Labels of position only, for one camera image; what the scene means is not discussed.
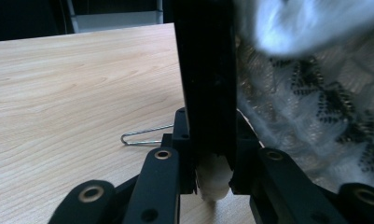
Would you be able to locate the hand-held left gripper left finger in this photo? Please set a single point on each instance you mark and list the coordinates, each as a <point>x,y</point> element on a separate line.
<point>187,168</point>

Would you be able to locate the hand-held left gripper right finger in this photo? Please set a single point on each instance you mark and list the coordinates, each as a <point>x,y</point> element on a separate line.
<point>243,161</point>

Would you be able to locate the black round mirror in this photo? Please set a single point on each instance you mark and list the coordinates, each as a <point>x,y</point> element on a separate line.
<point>206,77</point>

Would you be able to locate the white cloth with dark pattern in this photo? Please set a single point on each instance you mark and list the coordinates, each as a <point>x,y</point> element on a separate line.
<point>299,28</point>

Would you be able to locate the white metal stand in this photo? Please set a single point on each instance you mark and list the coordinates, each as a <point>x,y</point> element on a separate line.
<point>113,21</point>

